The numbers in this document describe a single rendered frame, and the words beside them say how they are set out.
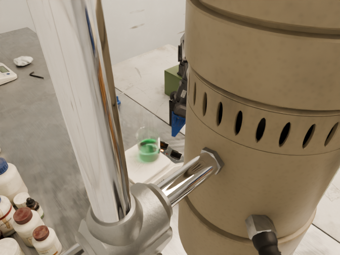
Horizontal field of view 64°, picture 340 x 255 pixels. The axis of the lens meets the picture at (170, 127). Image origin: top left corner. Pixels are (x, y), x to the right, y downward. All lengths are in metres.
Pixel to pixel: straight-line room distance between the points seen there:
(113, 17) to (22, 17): 0.66
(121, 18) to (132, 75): 1.12
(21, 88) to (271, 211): 1.26
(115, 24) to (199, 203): 2.20
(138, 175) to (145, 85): 0.58
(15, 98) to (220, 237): 1.16
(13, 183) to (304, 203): 0.73
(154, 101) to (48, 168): 0.47
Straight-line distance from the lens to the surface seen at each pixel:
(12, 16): 2.02
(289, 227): 0.19
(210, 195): 0.17
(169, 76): 1.08
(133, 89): 1.19
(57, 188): 0.85
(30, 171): 0.93
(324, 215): 0.84
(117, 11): 2.33
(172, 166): 0.76
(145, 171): 0.72
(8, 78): 1.41
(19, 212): 0.71
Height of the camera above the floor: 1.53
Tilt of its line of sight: 40 degrees down
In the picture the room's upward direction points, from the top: straight up
